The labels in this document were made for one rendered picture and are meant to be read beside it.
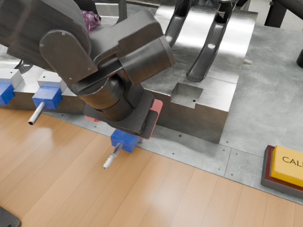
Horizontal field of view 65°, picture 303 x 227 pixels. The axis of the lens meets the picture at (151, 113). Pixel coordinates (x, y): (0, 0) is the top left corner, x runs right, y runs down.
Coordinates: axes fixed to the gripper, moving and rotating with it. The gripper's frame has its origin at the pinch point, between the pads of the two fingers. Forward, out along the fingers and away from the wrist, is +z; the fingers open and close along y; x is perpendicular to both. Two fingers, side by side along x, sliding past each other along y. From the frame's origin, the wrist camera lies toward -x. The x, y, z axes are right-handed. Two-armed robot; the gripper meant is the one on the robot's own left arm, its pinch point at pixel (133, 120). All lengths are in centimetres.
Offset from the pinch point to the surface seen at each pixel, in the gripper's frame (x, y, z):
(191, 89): -9.9, -8.4, 1.7
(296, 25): -209, -59, 217
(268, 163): -0.9, -25.3, 3.5
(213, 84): -12.2, -12.0, 1.9
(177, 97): -7.8, -6.1, 2.5
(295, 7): -57, -26, 27
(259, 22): -202, -20, 213
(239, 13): -37.9, -11.7, 11.4
